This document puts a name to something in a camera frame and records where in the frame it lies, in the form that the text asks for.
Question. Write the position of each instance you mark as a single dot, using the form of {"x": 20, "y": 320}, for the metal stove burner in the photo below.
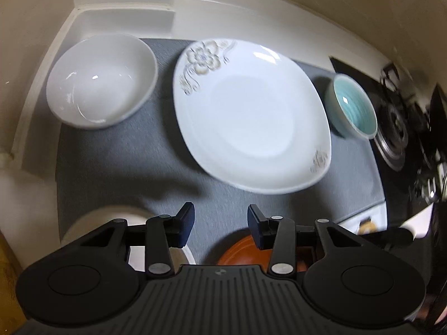
{"x": 393, "y": 139}

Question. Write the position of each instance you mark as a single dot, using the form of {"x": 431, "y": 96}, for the grey table mat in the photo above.
{"x": 139, "y": 153}

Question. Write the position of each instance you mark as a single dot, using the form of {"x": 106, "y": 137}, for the teal glazed bowl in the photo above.
{"x": 352, "y": 108}

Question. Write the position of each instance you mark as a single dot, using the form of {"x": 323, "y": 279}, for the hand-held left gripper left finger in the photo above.
{"x": 187, "y": 224}

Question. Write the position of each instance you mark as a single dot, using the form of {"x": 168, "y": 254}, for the orange-brown plate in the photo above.
{"x": 241, "y": 253}

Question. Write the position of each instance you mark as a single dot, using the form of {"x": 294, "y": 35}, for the black gas stove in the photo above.
{"x": 419, "y": 181}

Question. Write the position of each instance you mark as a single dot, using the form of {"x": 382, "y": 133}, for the white floral plate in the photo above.
{"x": 244, "y": 111}

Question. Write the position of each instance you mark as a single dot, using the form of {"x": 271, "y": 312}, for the white dish with yellow print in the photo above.
{"x": 366, "y": 228}

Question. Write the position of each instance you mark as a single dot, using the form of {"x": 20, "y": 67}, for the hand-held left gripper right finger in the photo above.
{"x": 255, "y": 224}

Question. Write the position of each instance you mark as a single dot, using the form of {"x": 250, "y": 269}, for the plain white bowl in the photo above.
{"x": 101, "y": 76}

